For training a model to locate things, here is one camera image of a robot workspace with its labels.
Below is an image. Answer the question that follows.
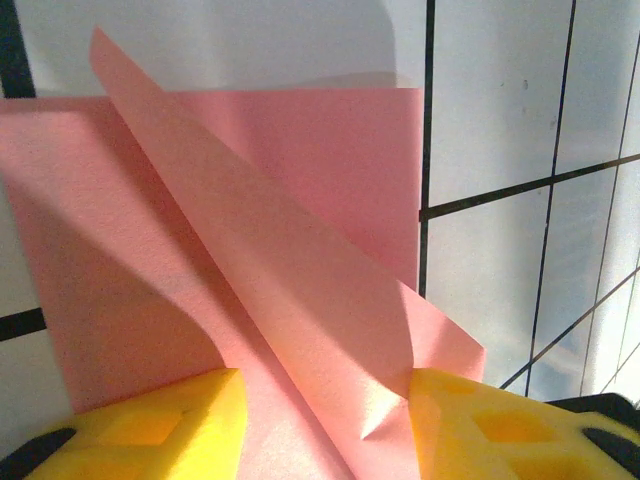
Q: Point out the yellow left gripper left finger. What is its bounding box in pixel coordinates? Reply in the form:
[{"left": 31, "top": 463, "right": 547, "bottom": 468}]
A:
[{"left": 0, "top": 368, "right": 250, "bottom": 480}]

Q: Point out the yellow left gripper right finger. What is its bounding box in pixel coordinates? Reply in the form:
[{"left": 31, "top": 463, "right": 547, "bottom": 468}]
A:
[{"left": 407, "top": 368, "right": 640, "bottom": 480}]

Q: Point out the pink paper sheet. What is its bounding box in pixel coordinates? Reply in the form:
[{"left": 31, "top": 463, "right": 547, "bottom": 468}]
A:
[{"left": 0, "top": 27, "right": 487, "bottom": 480}]

